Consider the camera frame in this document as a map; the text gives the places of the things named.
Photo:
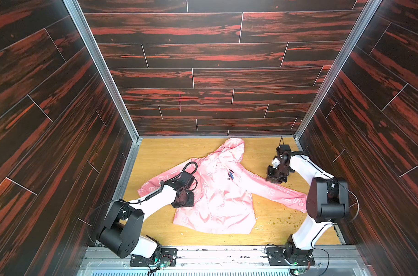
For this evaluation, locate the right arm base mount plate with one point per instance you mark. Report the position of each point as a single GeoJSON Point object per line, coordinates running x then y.
{"type": "Point", "coordinates": [277, 256]}

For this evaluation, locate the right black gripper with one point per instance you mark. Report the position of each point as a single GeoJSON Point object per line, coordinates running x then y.
{"type": "Point", "coordinates": [277, 174]}

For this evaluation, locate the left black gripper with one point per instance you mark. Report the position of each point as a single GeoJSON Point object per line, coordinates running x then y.
{"type": "Point", "coordinates": [191, 202]}

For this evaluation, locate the pink hooded jacket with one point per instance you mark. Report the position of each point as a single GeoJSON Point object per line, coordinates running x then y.
{"type": "Point", "coordinates": [224, 194]}

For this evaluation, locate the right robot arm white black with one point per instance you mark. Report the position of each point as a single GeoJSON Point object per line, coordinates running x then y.
{"type": "Point", "coordinates": [327, 199]}

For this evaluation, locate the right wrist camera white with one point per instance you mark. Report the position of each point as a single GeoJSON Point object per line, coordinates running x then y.
{"type": "Point", "coordinates": [276, 162]}

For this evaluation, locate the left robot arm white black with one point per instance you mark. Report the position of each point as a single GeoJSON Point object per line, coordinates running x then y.
{"type": "Point", "coordinates": [120, 231]}

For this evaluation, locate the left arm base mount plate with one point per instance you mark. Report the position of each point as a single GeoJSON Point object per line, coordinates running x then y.
{"type": "Point", "coordinates": [163, 257]}

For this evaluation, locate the aluminium front rail frame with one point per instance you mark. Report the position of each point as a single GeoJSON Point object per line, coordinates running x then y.
{"type": "Point", "coordinates": [228, 261]}

